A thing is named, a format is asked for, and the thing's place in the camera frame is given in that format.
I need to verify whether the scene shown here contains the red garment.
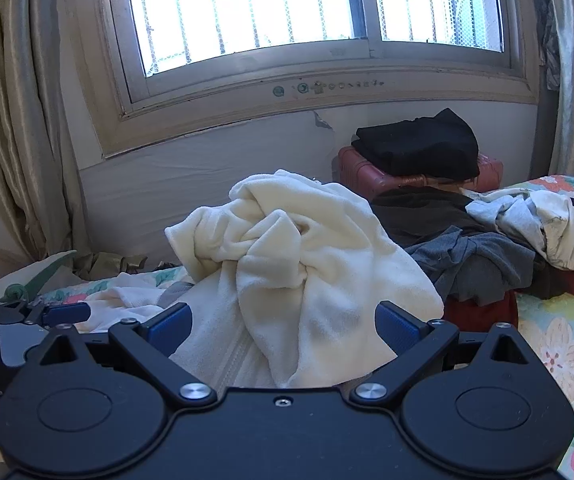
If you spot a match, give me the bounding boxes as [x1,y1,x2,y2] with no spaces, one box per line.
[444,270,574,333]

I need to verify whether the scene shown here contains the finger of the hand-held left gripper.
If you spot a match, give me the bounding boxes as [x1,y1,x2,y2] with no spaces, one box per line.
[14,300,92,330]

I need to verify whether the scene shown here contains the white printed crumpled cloth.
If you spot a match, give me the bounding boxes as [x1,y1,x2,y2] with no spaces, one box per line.
[517,180,574,283]

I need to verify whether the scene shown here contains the red suitcase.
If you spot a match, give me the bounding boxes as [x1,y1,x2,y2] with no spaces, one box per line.
[337,146,504,201]

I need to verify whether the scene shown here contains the barred window with beige frame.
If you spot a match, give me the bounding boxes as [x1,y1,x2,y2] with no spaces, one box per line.
[74,0,540,158]

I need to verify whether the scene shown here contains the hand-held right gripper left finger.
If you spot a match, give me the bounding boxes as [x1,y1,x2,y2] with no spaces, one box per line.
[40,302,218,408]

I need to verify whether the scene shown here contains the grey garment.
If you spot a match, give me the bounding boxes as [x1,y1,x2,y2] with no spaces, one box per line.
[407,225,550,306]

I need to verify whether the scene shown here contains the white and green cloth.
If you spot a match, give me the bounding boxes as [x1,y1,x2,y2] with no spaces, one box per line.
[0,250,78,306]

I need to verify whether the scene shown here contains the grey patterned sheer curtain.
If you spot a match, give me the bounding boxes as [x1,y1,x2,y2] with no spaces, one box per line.
[541,0,562,92]

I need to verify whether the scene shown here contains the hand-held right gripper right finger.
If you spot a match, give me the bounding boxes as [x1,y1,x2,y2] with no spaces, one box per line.
[349,300,530,408]

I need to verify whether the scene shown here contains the pale blue garment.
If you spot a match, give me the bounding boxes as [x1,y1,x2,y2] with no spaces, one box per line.
[464,191,550,256]

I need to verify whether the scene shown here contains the floral bedsheet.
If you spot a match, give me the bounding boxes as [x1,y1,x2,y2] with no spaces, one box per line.
[0,175,574,480]

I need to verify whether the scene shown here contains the black folded garment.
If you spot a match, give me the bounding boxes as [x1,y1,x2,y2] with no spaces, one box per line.
[352,108,481,181]

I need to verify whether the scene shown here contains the olive crumpled cloth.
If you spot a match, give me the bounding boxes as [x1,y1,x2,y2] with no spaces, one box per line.
[74,252,149,277]

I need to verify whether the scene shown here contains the dark brown garment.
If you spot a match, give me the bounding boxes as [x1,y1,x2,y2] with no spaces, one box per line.
[369,187,488,248]

